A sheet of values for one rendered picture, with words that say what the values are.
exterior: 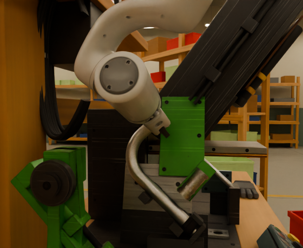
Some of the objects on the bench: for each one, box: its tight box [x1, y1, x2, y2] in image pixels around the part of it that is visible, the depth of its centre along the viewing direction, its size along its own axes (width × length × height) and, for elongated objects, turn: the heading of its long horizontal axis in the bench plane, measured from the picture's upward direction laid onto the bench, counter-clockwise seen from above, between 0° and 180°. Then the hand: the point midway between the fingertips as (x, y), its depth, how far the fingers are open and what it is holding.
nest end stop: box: [188, 222, 206, 245], centre depth 67 cm, size 4×7×6 cm
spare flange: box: [208, 229, 229, 239], centre depth 77 cm, size 6×4×1 cm
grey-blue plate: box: [202, 170, 232, 215], centre depth 93 cm, size 10×2×14 cm
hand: (153, 121), depth 73 cm, fingers closed on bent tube, 3 cm apart
